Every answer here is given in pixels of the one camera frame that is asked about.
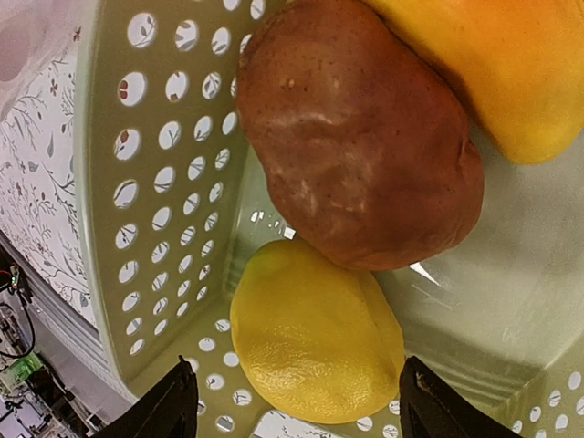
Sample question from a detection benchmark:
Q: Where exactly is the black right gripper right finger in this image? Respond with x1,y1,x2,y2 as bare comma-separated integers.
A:
400,356,517,438

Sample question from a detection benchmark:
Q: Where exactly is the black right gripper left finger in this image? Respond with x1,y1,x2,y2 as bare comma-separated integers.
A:
100,356,199,438

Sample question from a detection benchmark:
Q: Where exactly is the yellow toy lemon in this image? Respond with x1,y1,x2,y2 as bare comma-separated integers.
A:
230,240,405,424

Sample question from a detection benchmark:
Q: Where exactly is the beige perforated plastic basket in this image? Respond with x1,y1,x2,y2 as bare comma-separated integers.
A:
74,1,583,437

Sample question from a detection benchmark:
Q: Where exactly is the floral patterned table mat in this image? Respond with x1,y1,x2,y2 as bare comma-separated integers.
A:
1,1,96,324

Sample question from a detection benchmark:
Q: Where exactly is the brown toy potato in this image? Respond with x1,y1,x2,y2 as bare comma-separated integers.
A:
237,1,485,271

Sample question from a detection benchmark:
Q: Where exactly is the orange yellow toy mango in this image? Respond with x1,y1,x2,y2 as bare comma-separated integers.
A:
370,1,583,164

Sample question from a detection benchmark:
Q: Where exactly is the front aluminium rail frame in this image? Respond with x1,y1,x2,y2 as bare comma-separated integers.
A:
1,233,137,404

